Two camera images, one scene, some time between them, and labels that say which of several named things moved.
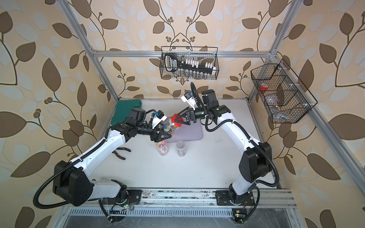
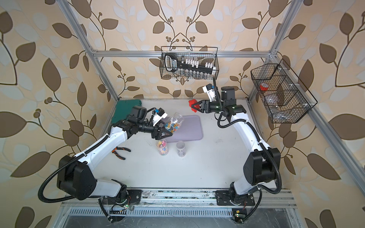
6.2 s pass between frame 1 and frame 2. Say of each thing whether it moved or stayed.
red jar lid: moved
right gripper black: moved
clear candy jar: stayed
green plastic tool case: stayed
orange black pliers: stayed
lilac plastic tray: stayed
